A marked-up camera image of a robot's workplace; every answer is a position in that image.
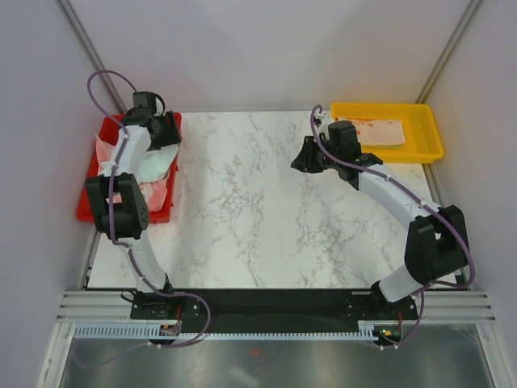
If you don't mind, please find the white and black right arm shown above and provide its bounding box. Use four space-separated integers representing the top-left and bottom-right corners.
291 136 476 318

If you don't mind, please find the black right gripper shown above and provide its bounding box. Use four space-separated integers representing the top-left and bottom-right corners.
291 136 341 174

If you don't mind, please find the mint green towel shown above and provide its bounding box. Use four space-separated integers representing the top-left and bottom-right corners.
135 145 179 183

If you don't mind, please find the left corner aluminium post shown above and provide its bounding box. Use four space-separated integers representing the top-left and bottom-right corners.
55 0 126 113

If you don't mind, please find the aluminium frame rail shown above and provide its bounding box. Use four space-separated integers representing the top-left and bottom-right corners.
57 289 495 323

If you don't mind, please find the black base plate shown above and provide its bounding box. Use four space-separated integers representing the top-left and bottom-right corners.
130 289 418 333

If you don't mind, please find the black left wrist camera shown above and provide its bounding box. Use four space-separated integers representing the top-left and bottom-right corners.
132 91 166 116

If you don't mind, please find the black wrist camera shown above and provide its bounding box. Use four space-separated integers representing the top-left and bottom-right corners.
132 91 166 116
327 120 361 154

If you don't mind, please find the orange fox towel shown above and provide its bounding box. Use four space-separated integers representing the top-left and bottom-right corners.
335 116 406 148

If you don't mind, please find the yellow plastic bin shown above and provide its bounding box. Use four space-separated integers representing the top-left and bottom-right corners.
330 103 444 164

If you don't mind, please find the right corner aluminium post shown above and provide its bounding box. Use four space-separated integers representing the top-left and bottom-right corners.
415 0 485 104

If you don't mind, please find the corner aluminium post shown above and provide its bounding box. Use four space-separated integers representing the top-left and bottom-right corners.
55 0 126 113
415 0 485 104

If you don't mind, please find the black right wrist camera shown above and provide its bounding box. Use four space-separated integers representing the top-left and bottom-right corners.
327 120 361 154

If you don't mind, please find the red plastic bin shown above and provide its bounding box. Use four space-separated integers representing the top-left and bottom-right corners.
86 118 177 223

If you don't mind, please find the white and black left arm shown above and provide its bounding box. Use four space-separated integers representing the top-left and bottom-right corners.
85 108 181 318

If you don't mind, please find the pink patterned towel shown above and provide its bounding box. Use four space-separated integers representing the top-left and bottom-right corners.
95 135 170 212

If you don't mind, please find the white slotted cable duct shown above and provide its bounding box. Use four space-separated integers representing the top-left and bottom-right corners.
73 322 380 341

